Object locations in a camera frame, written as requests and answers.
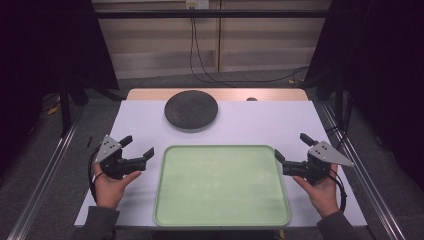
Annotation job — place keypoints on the wooden table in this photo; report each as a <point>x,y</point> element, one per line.
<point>230,94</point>

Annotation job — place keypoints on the small black stick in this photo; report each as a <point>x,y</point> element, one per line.
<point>89,141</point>

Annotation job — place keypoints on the black round plate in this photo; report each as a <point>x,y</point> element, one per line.
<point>191,109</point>

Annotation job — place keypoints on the person's right hand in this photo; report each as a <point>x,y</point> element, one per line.
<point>321,196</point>

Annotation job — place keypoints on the black curtain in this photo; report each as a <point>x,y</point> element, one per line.
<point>383,66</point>
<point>50,50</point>

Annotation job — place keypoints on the white wall socket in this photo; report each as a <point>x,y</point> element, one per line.
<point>197,3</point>

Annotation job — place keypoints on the black metal stand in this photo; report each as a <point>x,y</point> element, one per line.
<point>339,100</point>
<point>65,110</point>

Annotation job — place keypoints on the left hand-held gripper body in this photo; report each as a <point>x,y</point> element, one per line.
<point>111,156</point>

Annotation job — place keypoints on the aluminium floor rail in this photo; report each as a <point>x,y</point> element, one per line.
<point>370,180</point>
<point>43,180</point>

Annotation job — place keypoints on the black horizontal frame bar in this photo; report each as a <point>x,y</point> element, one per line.
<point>213,14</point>

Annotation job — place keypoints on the small dark round knob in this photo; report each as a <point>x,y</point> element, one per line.
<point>251,99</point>

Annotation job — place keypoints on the person's left hand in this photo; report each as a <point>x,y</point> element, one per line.
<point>111,191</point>

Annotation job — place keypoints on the white table mat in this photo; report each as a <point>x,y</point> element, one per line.
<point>240,130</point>

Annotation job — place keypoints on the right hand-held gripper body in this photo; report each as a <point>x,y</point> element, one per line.
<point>320,159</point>

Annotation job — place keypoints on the yellow floor tape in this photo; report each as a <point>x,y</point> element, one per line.
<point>53,109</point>
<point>294,81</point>

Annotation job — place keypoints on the light green plastic tray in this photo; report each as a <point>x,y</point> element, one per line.
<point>221,186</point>

